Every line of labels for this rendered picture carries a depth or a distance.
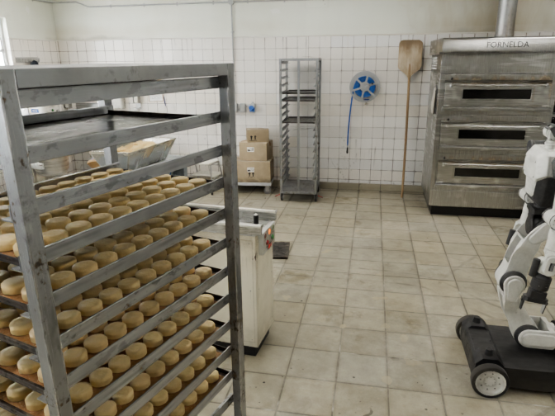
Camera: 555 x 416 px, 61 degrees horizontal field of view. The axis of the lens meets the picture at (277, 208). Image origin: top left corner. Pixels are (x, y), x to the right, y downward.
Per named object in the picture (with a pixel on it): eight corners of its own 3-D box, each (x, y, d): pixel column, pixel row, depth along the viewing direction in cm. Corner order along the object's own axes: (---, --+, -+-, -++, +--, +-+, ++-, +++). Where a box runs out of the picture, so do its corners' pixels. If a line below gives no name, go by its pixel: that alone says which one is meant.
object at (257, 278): (160, 342, 320) (148, 217, 293) (184, 317, 351) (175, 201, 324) (258, 360, 300) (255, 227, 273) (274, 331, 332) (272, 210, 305)
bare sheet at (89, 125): (108, 115, 145) (107, 110, 144) (216, 121, 127) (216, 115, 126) (-122, 147, 94) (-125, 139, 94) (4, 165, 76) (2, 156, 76)
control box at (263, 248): (258, 255, 284) (257, 233, 280) (270, 240, 306) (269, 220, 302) (263, 256, 283) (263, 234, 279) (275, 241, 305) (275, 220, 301)
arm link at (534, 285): (543, 298, 253) (550, 278, 249) (549, 307, 244) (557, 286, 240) (519, 293, 255) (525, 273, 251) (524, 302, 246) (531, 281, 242)
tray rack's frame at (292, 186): (285, 186, 687) (284, 58, 633) (320, 187, 680) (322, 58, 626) (278, 199, 627) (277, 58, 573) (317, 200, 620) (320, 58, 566)
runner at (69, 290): (222, 214, 138) (221, 204, 137) (230, 215, 137) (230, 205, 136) (21, 315, 84) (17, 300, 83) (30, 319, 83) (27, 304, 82)
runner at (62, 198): (219, 153, 133) (219, 142, 132) (227, 153, 132) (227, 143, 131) (2, 220, 79) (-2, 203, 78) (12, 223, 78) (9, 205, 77)
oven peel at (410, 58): (390, 196, 644) (399, 40, 607) (390, 196, 648) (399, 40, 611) (413, 198, 638) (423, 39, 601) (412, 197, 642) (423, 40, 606)
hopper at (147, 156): (90, 173, 283) (87, 150, 278) (141, 155, 334) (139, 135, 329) (131, 177, 275) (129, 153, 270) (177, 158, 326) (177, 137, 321)
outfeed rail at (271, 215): (22, 197, 357) (21, 189, 355) (25, 196, 360) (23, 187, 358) (276, 220, 301) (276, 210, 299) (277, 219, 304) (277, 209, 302)
